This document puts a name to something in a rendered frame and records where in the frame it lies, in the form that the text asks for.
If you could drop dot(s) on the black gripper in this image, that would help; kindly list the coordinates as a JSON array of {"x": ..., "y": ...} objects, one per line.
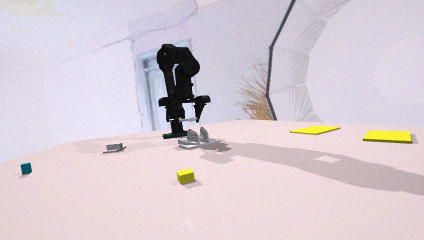
[{"x": 184, "y": 91}]

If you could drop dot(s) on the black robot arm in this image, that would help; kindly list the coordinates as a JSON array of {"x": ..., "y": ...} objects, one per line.
[{"x": 167, "y": 57}]

